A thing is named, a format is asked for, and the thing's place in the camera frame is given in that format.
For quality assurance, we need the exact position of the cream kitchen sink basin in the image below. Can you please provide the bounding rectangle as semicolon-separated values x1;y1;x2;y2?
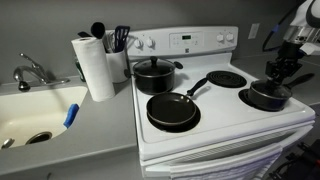
0;84;89;150

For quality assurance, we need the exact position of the green bottle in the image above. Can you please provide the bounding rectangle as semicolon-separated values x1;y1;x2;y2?
73;56;86;83

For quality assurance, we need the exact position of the white electric stove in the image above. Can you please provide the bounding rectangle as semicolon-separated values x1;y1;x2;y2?
124;25;316;180

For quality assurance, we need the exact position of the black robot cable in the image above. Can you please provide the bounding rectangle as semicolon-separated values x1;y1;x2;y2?
262;6;301;53

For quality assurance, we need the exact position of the wire whisk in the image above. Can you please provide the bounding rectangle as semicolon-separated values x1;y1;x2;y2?
105;30;118;53

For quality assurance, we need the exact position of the white paper towel roll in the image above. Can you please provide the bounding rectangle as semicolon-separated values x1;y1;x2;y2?
70;36;116;103

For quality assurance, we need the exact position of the black sink sprayer head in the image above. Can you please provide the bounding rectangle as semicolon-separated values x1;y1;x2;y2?
18;80;32;92

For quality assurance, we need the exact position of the white utensil holder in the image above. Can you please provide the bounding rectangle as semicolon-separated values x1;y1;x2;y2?
105;49;130;84

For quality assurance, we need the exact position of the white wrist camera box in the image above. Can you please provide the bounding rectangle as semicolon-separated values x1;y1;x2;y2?
299;42;320;56

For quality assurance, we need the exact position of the chrome sink faucet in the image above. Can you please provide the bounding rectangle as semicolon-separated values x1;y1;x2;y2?
13;52;71;86

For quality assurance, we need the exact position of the black ladle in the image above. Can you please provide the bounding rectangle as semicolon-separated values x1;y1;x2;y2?
90;21;111;54

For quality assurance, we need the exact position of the blue slotted spatula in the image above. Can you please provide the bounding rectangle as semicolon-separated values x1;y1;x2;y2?
114;25;131;53

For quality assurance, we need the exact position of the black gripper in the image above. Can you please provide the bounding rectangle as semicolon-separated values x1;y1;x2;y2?
265;39;304;89

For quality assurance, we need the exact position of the black frying pan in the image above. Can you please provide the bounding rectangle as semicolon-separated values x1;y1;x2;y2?
146;77;209;127

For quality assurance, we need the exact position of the glass lid with black knob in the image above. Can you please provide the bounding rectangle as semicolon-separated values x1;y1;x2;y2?
250;80;293;99

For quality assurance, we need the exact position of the white striped dish towel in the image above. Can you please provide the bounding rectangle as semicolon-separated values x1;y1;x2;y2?
169;146;284;180

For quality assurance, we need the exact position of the metal drain stopper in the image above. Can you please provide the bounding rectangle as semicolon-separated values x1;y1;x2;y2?
0;137;16;150

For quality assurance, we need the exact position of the large pot glass lid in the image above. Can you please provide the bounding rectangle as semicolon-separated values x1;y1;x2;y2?
132;55;176;78

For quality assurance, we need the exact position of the small black saucepan long handle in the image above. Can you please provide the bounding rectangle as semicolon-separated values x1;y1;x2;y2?
247;72;315;112

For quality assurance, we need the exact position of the large black two-handled pot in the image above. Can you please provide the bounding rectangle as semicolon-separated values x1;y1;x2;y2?
123;56;184;95

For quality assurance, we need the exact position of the white wall outlet plate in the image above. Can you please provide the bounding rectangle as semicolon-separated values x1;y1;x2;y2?
248;22;261;40

